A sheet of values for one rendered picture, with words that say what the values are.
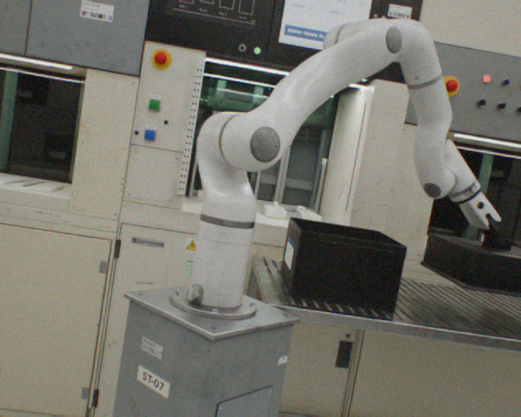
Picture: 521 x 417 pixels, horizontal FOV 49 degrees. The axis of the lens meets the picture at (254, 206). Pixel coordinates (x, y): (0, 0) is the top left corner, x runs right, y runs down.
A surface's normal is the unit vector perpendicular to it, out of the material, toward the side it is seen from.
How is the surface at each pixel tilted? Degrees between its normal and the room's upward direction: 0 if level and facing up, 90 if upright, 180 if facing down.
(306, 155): 90
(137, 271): 90
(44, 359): 90
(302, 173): 90
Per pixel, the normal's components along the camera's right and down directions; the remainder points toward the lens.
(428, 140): -0.68, -0.25
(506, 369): 0.07, 0.11
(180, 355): -0.65, -0.04
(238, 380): 0.74, 0.19
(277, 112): 0.62, -0.37
